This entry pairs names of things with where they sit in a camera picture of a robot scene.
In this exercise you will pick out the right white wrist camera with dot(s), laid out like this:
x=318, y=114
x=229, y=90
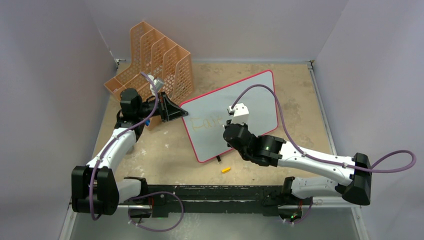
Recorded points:
x=239, y=114

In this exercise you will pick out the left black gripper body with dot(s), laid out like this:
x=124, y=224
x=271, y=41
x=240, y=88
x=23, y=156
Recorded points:
x=146, y=110

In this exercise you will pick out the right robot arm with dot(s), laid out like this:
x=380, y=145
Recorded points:
x=344, y=176

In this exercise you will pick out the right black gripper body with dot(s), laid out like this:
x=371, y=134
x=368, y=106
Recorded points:
x=245, y=155

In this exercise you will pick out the yellow marker cap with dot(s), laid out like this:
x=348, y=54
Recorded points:
x=225, y=170

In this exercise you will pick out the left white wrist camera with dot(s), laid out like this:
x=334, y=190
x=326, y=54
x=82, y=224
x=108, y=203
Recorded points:
x=157, y=83

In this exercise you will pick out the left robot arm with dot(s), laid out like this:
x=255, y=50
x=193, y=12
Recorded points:
x=94, y=189

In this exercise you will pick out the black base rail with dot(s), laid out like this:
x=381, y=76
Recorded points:
x=267, y=200

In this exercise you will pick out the pink framed whiteboard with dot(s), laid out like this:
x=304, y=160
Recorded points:
x=208, y=113

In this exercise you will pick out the clear plastic jar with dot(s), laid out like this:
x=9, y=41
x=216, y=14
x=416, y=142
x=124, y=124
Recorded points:
x=147, y=123

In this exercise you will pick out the orange plastic file organizer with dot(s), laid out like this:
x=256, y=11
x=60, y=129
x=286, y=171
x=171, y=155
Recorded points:
x=155, y=54

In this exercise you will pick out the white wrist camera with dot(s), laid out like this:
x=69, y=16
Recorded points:
x=239, y=114
x=157, y=83

